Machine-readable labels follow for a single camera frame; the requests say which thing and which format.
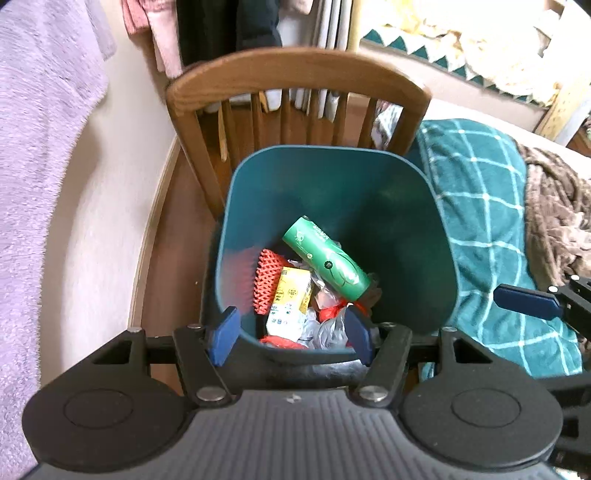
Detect wooden chair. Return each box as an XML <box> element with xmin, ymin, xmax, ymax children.
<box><xmin>165</xmin><ymin>50</ymin><xmax>432</xmax><ymax>389</ymax></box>

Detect silver foil wrapper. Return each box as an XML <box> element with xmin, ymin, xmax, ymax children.
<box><xmin>310</xmin><ymin>271</ymin><xmax>343</xmax><ymax>309</ymax></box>

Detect pink hanging clothes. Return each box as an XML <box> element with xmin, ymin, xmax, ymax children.
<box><xmin>121</xmin><ymin>0</ymin><xmax>186</xmax><ymax>80</ymax></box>

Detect purple fluffy blanket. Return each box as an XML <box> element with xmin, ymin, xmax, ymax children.
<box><xmin>0</xmin><ymin>0</ymin><xmax>116</xmax><ymax>468</ymax></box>

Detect white slatted panel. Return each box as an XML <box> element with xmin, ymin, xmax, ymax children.
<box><xmin>265</xmin><ymin>0</ymin><xmax>363</xmax><ymax>123</ymax></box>

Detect teal checked blanket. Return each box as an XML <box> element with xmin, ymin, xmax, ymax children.
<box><xmin>406</xmin><ymin>119</ymin><xmax>583</xmax><ymax>381</ymax></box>

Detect floral cloth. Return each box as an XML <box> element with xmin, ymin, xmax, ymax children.
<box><xmin>372</xmin><ymin>99</ymin><xmax>405</xmax><ymax>151</ymax></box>

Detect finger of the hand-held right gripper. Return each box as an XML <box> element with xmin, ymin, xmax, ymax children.
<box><xmin>493</xmin><ymin>274</ymin><xmax>591</xmax><ymax>340</ymax></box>

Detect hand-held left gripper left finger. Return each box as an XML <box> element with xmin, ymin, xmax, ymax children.
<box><xmin>88</xmin><ymin>307</ymin><xmax>241</xmax><ymax>408</ymax></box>

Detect red plastic bag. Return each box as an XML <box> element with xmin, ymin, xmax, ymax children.
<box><xmin>311</xmin><ymin>299</ymin><xmax>370</xmax><ymax>350</ymax></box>

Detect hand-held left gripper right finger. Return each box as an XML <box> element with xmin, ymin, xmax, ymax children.
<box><xmin>346</xmin><ymin>307</ymin><xmax>497</xmax><ymax>408</ymax></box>

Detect red textured plastic piece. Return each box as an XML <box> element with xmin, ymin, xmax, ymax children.
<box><xmin>253</xmin><ymin>248</ymin><xmax>288</xmax><ymax>316</ymax></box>

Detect cream yellow bed blanket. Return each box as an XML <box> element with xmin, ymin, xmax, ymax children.
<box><xmin>365</xmin><ymin>0</ymin><xmax>579</xmax><ymax>106</ymax></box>

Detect teal plastic bin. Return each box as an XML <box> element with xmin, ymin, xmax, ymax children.
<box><xmin>210</xmin><ymin>144</ymin><xmax>460</xmax><ymax>366</ymax></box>

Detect small red wrapper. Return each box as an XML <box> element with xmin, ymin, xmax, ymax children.
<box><xmin>260</xmin><ymin>336</ymin><xmax>302</xmax><ymax>350</ymax></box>

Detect brown knitted blanket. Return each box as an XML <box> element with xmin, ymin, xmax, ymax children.
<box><xmin>516</xmin><ymin>143</ymin><xmax>591</xmax><ymax>288</ymax></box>

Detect yellow carton box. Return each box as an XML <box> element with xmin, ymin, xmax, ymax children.
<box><xmin>267</xmin><ymin>267</ymin><xmax>314</xmax><ymax>340</ymax></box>

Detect light wooden post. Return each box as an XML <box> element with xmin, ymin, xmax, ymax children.
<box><xmin>538</xmin><ymin>69</ymin><xmax>591</xmax><ymax>145</ymax></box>

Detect black hanging garment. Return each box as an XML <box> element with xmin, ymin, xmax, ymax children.
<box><xmin>178</xmin><ymin>0</ymin><xmax>283</xmax><ymax>68</ymax></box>

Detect teal triangle patterned cloth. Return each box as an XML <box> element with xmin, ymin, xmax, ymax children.
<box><xmin>360</xmin><ymin>28</ymin><xmax>550</xmax><ymax>110</ymax></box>

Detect white paper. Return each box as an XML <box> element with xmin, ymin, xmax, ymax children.
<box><xmin>298</xmin><ymin>308</ymin><xmax>320</xmax><ymax>343</ymax></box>

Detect green cylindrical can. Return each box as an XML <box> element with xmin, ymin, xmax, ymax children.
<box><xmin>283</xmin><ymin>215</ymin><xmax>371</xmax><ymax>303</ymax></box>

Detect beige bed mattress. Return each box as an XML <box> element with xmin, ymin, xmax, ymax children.
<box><xmin>427</xmin><ymin>69</ymin><xmax>591</xmax><ymax>160</ymax></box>

